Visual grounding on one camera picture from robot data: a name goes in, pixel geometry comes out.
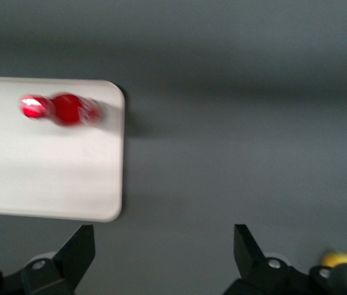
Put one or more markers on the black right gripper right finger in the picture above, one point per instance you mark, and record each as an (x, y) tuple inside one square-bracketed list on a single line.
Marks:
[(253, 264)]

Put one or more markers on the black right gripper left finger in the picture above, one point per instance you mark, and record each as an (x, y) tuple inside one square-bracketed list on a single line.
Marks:
[(69, 264)]

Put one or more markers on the yellow toy lemon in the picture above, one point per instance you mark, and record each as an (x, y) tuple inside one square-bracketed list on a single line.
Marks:
[(336, 258)]

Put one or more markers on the red coke bottle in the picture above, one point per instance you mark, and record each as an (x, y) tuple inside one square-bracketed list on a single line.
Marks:
[(66, 110)]

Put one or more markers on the beige rectangular tray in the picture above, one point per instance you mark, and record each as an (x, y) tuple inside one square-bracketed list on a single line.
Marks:
[(47, 172)]

